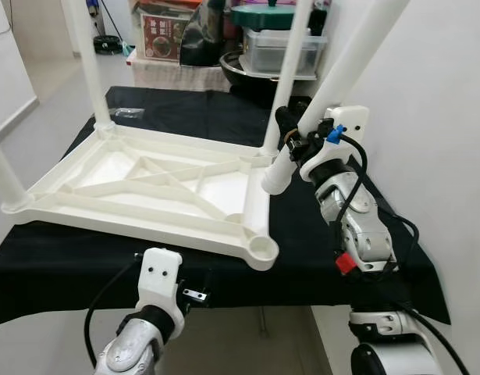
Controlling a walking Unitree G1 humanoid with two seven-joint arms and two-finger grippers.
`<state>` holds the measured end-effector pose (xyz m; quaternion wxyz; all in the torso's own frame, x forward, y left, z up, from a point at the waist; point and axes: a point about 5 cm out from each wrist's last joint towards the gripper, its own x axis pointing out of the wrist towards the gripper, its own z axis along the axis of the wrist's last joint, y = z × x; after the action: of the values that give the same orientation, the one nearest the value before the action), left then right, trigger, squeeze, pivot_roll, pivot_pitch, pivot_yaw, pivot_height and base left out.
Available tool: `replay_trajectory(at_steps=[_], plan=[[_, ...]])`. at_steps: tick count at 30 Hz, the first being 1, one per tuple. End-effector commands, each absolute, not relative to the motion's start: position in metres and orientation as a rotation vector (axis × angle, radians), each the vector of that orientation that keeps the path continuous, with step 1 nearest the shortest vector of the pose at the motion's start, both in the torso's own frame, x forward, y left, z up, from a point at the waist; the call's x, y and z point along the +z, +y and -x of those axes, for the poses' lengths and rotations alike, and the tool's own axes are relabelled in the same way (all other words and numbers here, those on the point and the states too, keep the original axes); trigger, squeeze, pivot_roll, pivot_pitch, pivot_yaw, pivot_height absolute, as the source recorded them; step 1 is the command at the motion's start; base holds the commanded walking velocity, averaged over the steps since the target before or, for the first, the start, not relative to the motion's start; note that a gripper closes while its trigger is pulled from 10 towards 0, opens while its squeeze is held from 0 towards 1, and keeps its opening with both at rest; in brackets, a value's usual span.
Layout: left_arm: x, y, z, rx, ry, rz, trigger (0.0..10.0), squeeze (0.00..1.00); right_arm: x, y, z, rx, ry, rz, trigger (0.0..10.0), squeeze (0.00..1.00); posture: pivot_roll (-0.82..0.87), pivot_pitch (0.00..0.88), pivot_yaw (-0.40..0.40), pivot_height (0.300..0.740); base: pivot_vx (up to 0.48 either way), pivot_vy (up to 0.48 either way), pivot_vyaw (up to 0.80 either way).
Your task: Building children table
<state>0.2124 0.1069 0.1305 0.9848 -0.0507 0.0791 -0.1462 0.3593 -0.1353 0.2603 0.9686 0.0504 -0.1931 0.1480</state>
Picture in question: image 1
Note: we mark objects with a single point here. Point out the large steel wok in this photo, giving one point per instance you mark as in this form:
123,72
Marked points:
240,69

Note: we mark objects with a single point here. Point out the clear plastic storage box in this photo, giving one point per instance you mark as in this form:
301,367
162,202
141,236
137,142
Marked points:
263,53

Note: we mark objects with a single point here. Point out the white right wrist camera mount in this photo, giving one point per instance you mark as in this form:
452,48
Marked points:
350,121

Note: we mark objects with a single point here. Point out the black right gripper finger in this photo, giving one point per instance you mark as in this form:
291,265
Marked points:
288,123

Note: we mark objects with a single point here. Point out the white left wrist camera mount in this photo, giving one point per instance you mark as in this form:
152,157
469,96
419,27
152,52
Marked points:
160,277

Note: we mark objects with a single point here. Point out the black plastic bag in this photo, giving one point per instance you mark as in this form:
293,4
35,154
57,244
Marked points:
202,35

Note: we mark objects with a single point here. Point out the green round lid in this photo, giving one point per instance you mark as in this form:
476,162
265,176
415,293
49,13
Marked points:
263,16

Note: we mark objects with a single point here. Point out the black tablecloth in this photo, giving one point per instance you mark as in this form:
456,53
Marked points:
68,266

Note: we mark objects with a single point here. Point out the white plastic children table top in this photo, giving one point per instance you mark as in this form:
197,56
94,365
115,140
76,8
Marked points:
146,211

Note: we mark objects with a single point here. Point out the red printed carton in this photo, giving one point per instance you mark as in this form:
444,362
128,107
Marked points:
161,37

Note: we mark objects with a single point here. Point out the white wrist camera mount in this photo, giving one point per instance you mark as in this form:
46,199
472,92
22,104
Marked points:
160,277
350,121

